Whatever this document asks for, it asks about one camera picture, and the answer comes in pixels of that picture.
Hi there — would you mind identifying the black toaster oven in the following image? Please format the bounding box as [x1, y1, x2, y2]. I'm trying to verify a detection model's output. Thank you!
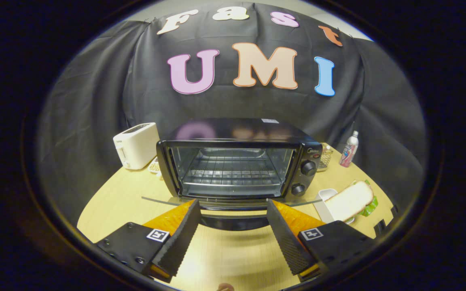
[142, 118, 324, 232]

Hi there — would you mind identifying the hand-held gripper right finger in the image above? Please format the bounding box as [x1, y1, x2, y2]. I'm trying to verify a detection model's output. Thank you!
[265, 199, 376, 283]

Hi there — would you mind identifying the black backdrop cloth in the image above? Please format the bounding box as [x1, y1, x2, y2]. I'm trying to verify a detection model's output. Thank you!
[39, 2, 427, 227]

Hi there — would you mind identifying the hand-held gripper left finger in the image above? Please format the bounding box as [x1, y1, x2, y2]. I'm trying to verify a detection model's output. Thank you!
[95, 198, 201, 284]

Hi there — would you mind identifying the white bread lettuce sandwich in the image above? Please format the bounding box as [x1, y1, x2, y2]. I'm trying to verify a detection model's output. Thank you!
[324, 180, 379, 223]

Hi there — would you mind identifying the white pop-up toaster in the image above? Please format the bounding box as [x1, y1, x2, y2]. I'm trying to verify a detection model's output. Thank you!
[113, 122, 161, 170]

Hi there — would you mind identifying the white rectangular plastic tray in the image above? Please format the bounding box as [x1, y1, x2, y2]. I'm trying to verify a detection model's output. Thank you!
[313, 188, 356, 225]

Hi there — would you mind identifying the pink label drink bottle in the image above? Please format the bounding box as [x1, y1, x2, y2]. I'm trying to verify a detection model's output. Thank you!
[339, 130, 359, 168]

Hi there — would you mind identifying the clear glass jar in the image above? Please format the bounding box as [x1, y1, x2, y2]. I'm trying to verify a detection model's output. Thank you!
[317, 145, 334, 172]

